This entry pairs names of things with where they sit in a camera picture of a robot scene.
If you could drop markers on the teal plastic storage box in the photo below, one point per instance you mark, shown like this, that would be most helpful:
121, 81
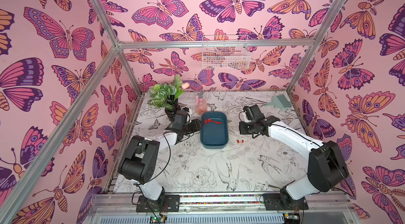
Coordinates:
214, 130

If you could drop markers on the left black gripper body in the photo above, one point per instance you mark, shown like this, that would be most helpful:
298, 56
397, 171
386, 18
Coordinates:
191, 127

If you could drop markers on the pink spray bottle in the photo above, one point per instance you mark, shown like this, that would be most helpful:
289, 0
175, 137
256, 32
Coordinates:
201, 105

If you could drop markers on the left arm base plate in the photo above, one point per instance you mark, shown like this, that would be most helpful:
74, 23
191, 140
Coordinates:
158, 203

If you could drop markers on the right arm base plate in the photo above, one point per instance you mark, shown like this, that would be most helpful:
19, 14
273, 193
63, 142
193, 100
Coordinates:
281, 202

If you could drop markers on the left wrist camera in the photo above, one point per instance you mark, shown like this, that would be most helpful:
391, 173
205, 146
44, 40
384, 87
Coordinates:
189, 113

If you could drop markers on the white wire basket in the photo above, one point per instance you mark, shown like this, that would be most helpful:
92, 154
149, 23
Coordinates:
225, 54

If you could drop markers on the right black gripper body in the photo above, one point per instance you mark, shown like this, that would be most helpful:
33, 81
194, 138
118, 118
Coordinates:
245, 127

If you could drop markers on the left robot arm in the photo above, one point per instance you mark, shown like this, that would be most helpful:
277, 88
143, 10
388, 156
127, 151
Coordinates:
140, 157

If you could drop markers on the green plant in black vase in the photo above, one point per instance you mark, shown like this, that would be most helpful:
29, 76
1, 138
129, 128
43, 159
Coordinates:
165, 96

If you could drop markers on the aluminium front rail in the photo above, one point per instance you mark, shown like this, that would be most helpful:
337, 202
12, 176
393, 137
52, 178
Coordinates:
216, 202

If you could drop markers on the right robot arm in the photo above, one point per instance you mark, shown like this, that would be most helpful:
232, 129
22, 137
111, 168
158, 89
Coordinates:
326, 165

